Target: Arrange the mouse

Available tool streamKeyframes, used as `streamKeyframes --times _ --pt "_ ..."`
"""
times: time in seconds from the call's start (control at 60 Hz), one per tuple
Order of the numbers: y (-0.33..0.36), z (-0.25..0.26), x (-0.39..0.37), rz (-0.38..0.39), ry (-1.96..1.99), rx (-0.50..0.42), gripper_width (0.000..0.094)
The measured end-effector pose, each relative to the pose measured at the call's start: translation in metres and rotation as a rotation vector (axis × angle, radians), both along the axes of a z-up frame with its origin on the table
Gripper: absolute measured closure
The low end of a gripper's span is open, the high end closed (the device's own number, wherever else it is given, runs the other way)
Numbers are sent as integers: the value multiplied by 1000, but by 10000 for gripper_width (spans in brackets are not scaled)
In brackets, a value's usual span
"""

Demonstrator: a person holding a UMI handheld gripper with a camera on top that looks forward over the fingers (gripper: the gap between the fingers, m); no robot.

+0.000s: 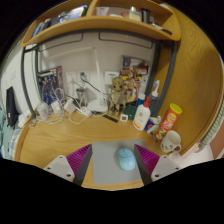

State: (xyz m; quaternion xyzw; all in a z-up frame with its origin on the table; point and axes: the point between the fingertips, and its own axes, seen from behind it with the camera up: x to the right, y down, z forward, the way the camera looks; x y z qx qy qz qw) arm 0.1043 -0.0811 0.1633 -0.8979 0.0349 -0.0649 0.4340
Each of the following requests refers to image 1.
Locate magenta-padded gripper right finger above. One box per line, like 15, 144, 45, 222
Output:
133, 143, 181, 186

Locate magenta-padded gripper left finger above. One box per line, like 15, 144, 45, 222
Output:
43, 143, 94, 187

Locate light blue computer mouse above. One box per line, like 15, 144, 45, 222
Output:
116, 147, 137, 172

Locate grey mouse pad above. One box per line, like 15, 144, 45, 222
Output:
91, 139, 148, 186

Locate white mug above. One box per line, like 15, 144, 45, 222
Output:
159, 129, 183, 154

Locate red chip can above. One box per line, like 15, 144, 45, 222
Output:
153, 102, 183, 142

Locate white bottle with red cap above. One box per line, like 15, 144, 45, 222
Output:
132, 95, 152, 132

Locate white plastic bag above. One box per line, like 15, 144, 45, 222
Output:
17, 109, 33, 129

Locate blue striped bedding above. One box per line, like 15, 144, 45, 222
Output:
0, 109, 23, 159

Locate white charger block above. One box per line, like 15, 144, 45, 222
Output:
50, 100, 63, 114

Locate clear domed plastic container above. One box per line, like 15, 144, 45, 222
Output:
35, 101, 50, 118

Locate white power strip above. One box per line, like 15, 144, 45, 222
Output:
63, 99, 93, 118

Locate blue and white spray bottle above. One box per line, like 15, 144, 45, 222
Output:
148, 79, 162, 118

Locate small blue bottle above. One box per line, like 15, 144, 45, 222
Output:
136, 92, 147, 108

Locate white desk lamp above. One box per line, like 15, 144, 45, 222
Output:
58, 45, 109, 114

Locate black bag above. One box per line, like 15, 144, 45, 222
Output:
5, 86, 19, 128

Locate robot print model kit box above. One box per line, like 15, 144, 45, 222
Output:
36, 65, 65, 104

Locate brown tree creature figurine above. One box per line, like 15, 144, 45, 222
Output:
108, 76, 129, 118

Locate colourful printed cardboard box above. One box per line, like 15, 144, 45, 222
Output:
120, 55, 150, 101

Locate wooden shelf unit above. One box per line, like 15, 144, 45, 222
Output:
21, 0, 183, 48

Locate white cable bundle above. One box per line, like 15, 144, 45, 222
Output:
29, 106, 101, 126

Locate white wall socket plate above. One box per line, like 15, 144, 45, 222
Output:
78, 70, 89, 83
65, 71, 78, 84

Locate grey metal shelf frame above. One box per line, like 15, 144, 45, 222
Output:
20, 29, 179, 118

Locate white wall-mounted box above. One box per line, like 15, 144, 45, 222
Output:
104, 70, 120, 84

